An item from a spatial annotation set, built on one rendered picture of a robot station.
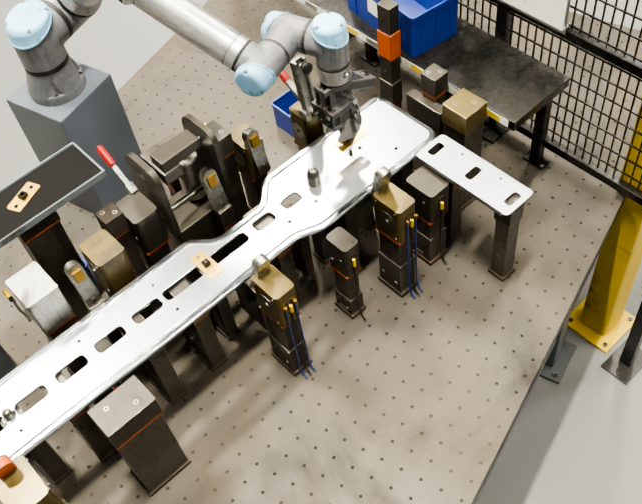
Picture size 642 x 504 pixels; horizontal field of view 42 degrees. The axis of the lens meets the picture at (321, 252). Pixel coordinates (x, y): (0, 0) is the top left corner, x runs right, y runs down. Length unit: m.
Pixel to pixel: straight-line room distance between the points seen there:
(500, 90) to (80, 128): 1.09
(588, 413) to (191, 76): 1.70
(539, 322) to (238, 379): 0.77
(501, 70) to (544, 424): 1.17
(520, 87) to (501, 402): 0.79
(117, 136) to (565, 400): 1.63
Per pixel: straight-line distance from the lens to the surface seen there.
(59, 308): 1.93
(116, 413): 1.77
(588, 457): 2.80
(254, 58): 1.77
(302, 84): 2.08
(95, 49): 4.29
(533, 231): 2.34
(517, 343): 2.14
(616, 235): 2.59
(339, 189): 2.03
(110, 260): 1.93
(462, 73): 2.26
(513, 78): 2.25
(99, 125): 2.36
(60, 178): 2.02
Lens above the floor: 2.53
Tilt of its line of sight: 53 degrees down
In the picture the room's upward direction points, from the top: 10 degrees counter-clockwise
